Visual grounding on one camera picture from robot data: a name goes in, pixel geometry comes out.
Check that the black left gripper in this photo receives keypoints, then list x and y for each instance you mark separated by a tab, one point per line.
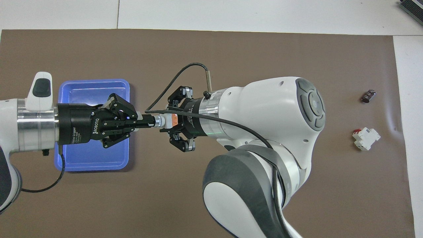
77	124

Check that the grey ribbed device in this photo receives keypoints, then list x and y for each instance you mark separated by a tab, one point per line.
413	8

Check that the black terminal block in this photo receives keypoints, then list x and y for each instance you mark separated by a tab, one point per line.
368	96

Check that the orange and white switch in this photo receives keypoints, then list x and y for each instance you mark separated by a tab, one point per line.
167	120

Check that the white and red circuit breaker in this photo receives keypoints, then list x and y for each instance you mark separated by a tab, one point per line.
366	138

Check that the brown table mat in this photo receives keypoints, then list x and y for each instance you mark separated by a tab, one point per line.
198	53

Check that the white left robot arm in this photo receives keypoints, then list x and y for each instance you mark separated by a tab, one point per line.
33	125

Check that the blue plastic tray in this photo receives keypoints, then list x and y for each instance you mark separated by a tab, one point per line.
92	158

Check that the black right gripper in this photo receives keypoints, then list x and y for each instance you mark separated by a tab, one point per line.
195	119

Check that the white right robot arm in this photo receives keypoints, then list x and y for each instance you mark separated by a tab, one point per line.
264	115

